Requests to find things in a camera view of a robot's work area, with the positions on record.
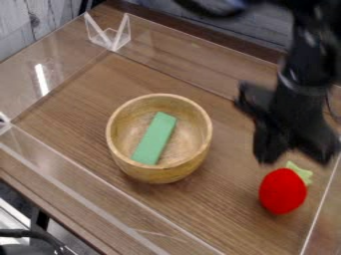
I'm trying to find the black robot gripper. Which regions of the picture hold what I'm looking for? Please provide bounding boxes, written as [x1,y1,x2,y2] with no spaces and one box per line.
[236,73,341,165]

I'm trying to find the red plush strawberry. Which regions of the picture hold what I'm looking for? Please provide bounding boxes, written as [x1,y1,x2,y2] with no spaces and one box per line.
[258,161,313,215]

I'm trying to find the black cable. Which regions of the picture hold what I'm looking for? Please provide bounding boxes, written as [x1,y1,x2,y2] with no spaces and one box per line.
[0,228,69,255]

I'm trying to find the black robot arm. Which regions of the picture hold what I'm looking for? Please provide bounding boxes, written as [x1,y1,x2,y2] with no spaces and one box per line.
[174,0,341,164]

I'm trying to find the black table leg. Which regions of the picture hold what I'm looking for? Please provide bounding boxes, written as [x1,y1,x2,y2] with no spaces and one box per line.
[32,209,50,230]

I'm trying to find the green rectangular block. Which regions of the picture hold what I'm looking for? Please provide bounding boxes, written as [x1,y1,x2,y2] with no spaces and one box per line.
[131,112,177,165]

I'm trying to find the clear acrylic tray enclosure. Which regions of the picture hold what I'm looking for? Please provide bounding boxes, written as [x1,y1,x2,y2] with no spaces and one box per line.
[0,9,336,255]

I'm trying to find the wooden bowl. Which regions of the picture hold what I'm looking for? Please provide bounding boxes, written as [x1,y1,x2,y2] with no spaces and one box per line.
[106,94,213,183]

